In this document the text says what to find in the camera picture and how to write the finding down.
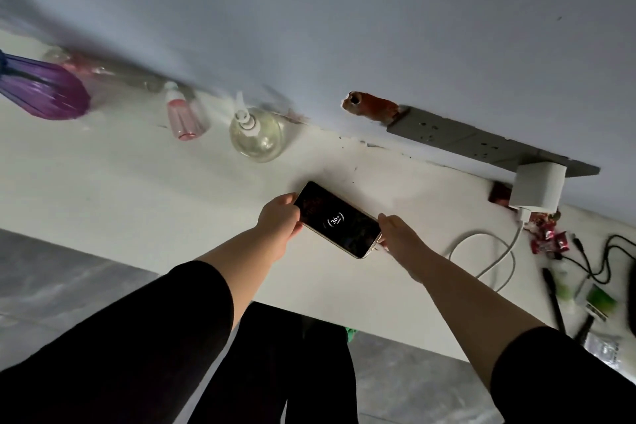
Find person's right hand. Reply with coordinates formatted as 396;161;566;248
376;213;439;285

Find person's left hand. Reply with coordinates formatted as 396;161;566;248
255;192;304;261

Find black screen smartphone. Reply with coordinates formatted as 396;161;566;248
293;181;383;260

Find person's right forearm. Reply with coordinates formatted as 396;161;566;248
418;251;547;391

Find person's left forearm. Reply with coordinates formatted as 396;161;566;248
196;226;279;330

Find round clear pump bottle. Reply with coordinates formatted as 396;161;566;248
229;91;286;163

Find dark red small box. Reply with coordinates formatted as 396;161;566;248
488;182;513;210

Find grey power strip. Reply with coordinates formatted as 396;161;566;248
387;106;601;178

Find pink spray bottle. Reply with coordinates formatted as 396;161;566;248
163;81;207;141

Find white charger adapter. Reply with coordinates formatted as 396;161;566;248
508;162;567;222

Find pile of red candy wrappers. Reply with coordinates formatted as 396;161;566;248
527;211;570;257

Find person's legs in black trousers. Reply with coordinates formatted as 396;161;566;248
187;302;359;424

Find black pen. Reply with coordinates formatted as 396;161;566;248
542;268;567;334

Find green and white packet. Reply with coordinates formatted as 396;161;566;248
575;281;618;322

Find person's black left sleeve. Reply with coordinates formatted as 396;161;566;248
0;261;235;424

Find person's black sleeve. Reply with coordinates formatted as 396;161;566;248
0;261;235;424
490;326;636;424

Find black marker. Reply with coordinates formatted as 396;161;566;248
574;314;595;345

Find person's black right sleeve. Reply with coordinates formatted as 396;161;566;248
490;326;636;424

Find clear plastic packet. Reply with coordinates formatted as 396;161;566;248
584;332;622;369

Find clear pink-tinted bottle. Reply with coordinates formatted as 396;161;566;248
44;47;117;78

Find black rounded object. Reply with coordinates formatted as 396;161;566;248
626;262;636;337

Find purple translucent bottle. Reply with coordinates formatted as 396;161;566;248
0;49;91;121

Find white charging cable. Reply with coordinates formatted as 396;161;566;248
448;220;525;293

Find black cable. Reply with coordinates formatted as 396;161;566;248
560;234;636;285

